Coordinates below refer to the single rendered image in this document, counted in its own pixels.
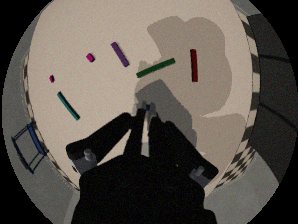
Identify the purple rod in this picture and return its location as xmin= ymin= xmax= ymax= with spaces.
xmin=110 ymin=42 xmax=130 ymax=67

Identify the turquoise rod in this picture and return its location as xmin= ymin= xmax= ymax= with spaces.
xmin=57 ymin=92 xmax=80 ymax=120

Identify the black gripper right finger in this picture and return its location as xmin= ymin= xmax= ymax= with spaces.
xmin=147 ymin=102 xmax=219 ymax=192

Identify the dark red rod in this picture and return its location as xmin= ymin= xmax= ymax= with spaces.
xmin=190 ymin=49 xmax=198 ymax=82

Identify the green rod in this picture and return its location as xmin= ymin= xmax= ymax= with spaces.
xmin=136 ymin=58 xmax=176 ymax=78

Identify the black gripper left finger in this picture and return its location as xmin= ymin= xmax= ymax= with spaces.
xmin=65 ymin=100 xmax=147 ymax=189

